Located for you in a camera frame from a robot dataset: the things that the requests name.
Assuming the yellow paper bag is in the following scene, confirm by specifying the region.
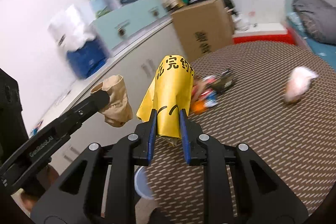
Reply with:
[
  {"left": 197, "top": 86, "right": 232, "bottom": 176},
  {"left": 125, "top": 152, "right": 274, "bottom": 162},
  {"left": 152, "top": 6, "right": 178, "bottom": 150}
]
[{"left": 136, "top": 55, "right": 194, "bottom": 146}]

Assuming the red blue toothpaste tube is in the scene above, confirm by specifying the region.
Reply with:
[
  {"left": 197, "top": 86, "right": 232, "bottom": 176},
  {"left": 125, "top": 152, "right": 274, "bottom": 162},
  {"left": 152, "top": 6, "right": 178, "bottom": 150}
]
[{"left": 190, "top": 69, "right": 236, "bottom": 114}]

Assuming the white plastic bag with peels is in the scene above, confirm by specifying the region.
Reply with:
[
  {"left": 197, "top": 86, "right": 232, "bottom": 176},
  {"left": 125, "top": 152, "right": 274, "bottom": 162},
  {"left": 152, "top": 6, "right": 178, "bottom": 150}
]
[{"left": 284, "top": 67, "right": 319, "bottom": 103}]

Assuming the blue trash bin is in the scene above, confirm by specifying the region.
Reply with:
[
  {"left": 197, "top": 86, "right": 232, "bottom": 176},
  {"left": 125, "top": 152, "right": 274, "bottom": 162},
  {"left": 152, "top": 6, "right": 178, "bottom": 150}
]
[{"left": 134, "top": 166, "right": 154, "bottom": 200}]

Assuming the blue shopping bag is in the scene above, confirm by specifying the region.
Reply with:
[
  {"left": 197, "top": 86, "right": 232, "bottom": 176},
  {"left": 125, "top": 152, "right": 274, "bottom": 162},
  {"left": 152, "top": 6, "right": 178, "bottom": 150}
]
[{"left": 66, "top": 38, "right": 109, "bottom": 79}]

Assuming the white low cabinet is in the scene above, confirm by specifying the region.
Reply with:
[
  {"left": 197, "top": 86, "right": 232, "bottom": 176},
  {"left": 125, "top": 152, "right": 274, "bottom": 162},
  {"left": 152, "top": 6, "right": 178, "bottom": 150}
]
[{"left": 41, "top": 18, "right": 185, "bottom": 173}]

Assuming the white shopping bag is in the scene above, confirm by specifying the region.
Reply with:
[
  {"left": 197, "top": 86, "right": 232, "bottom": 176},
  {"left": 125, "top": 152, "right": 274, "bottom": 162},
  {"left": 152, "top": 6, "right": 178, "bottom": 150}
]
[{"left": 48, "top": 5, "right": 96, "bottom": 53}]

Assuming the brown polka dot tablecloth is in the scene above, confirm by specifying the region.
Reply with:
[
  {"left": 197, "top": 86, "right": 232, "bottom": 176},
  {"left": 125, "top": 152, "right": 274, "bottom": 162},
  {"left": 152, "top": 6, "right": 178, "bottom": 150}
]
[{"left": 147, "top": 41, "right": 335, "bottom": 223}]

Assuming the teal drawer unit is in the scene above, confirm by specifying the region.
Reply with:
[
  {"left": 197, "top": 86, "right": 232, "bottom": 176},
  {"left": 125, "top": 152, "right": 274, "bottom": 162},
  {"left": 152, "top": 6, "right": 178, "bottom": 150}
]
[{"left": 91, "top": 0, "right": 167, "bottom": 50}]

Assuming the large cardboard box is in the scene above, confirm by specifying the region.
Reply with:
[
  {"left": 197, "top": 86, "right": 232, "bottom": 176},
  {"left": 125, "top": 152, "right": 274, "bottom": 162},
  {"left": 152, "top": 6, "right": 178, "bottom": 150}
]
[{"left": 171, "top": 0, "right": 234, "bottom": 62}]

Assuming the teal bed sheet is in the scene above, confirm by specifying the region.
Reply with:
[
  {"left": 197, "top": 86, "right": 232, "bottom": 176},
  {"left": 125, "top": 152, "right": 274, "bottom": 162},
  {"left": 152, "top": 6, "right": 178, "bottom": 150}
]
[{"left": 286, "top": 12, "right": 335, "bottom": 70}]

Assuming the red step platform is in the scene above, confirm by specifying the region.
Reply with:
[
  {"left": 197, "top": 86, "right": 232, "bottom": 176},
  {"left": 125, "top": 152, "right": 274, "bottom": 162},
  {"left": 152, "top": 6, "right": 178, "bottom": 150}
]
[{"left": 232, "top": 26, "right": 295, "bottom": 45}]

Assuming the white plastic bag on floor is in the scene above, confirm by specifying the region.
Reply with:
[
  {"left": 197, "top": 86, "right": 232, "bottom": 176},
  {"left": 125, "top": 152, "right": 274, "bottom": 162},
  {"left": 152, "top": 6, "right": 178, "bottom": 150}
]
[{"left": 232, "top": 13, "right": 251, "bottom": 31}]

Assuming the grey folded blanket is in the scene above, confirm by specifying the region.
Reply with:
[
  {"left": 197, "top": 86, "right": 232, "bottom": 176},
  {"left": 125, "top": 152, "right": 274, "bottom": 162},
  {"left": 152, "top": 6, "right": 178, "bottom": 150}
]
[{"left": 293, "top": 0, "right": 335, "bottom": 46}]

